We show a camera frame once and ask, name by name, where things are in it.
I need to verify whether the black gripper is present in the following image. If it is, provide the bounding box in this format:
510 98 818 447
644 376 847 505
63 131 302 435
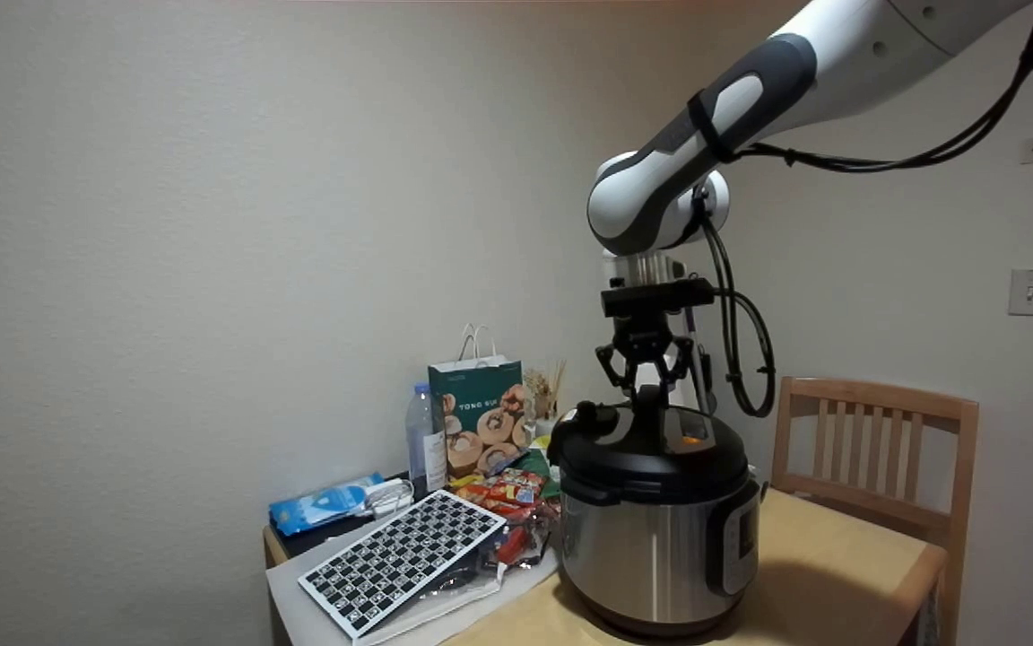
592 304 708 405

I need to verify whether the black cooker lid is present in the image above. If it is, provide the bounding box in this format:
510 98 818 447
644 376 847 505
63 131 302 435
544 379 759 505

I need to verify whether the stainless steel pressure cooker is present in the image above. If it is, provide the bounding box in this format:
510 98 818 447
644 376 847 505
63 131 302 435
551 471 771 637

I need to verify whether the green paper gift bag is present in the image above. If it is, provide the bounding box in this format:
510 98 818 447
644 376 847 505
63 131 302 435
423 319 527 480

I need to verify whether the red snack package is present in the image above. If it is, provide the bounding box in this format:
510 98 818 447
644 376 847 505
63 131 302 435
454 471 563 565

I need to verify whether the wooden chair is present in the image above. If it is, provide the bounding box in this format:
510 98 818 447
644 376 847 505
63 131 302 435
766 373 984 646

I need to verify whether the clear plastic water bottle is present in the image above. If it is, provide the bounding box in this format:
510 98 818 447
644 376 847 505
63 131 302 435
404 379 447 498

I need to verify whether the black white checkerboard panel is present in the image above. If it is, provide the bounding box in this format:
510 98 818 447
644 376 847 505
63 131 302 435
299 484 510 641

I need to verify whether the blue plastic package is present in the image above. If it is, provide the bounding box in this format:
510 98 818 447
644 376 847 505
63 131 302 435
264 472 411 541

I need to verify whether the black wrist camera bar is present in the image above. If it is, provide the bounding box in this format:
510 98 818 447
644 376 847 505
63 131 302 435
600 277 717 316

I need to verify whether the white light switch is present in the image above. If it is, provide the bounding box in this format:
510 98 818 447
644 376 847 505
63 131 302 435
1005 263 1033 319

